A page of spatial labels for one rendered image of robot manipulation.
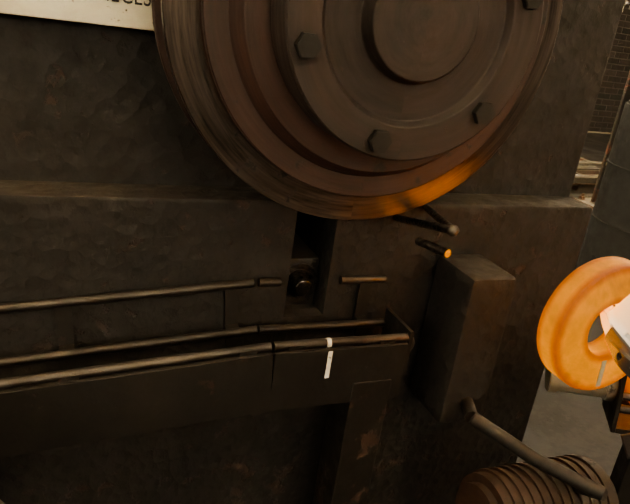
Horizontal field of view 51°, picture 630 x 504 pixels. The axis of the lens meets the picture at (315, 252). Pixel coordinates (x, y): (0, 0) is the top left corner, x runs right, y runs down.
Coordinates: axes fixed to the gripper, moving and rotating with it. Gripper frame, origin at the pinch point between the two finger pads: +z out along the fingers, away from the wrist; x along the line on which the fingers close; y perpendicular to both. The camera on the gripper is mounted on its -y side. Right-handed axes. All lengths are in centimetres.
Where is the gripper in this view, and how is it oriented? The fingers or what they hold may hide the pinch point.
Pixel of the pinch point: (607, 309)
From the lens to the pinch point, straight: 80.0
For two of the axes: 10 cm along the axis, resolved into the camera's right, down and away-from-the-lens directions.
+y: 2.4, -7.8, -5.7
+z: -3.0, -6.2, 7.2
